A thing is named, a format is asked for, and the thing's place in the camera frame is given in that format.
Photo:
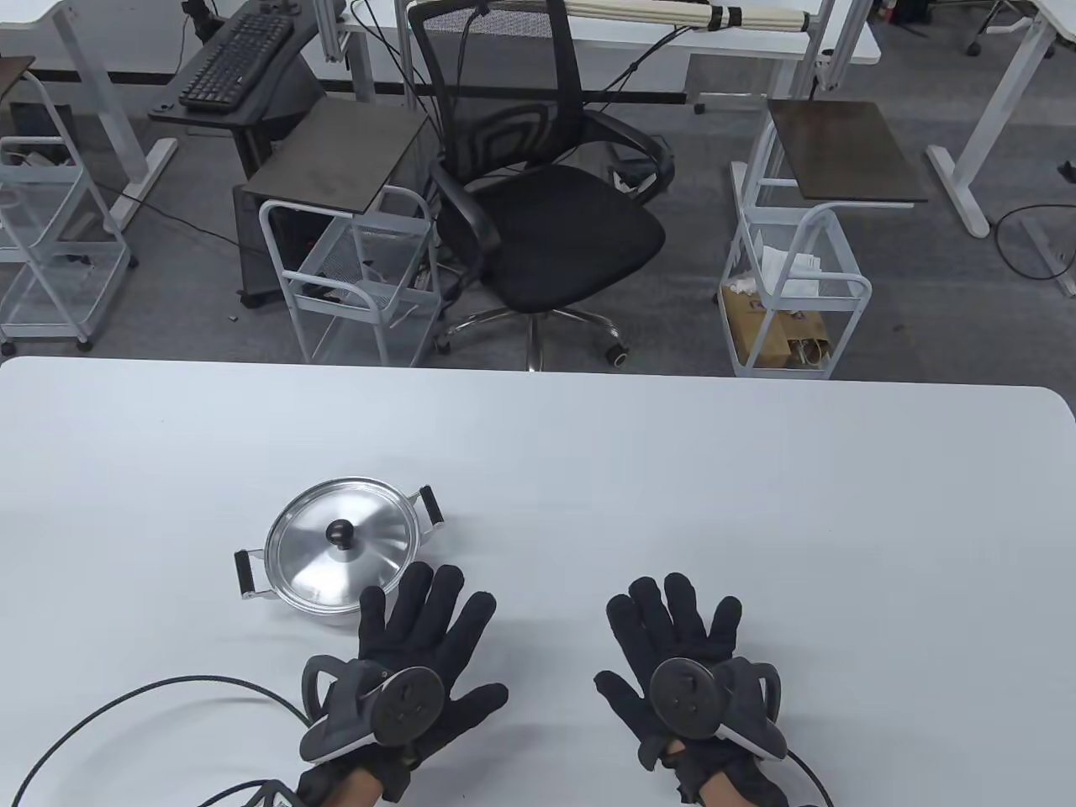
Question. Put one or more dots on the person's right hand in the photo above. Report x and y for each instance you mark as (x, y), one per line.
(681, 622)

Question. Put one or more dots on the person's left hand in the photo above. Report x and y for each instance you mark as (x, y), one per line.
(420, 622)

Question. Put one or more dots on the steel lid with black knob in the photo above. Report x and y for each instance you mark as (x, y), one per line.
(336, 572)

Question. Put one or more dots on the person's right forearm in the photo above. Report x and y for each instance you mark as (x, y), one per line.
(714, 794)

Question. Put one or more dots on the person's left forearm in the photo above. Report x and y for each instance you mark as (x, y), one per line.
(353, 790)

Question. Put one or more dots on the grey black hand controller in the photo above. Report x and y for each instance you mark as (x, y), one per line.
(408, 706)
(689, 698)

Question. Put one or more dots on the brown paper bag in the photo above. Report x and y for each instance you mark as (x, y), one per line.
(756, 328)

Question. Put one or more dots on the white papers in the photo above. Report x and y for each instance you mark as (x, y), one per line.
(777, 265)

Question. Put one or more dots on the black computer tower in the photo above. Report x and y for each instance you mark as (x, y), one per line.
(252, 244)

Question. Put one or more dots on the black mesh office chair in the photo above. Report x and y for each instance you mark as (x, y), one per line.
(555, 227)

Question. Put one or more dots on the white cart with dark top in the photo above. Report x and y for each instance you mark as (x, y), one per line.
(336, 155)
(13, 76)
(849, 151)

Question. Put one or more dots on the dark keyboard stand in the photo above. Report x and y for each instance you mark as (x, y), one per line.
(286, 88)

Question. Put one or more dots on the white desk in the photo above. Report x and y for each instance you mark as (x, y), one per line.
(109, 109)
(756, 46)
(1000, 92)

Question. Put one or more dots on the black keyboard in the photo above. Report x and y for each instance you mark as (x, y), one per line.
(235, 63)

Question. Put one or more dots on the bundle of cream rods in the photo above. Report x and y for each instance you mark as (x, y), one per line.
(656, 14)

